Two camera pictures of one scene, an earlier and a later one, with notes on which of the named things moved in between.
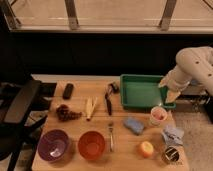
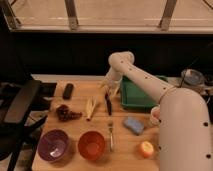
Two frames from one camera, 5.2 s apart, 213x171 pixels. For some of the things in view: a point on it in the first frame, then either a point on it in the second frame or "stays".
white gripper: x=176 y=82 to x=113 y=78
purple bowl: x=53 y=145 stays
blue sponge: x=134 y=125 stays
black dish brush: x=111 y=88 stays
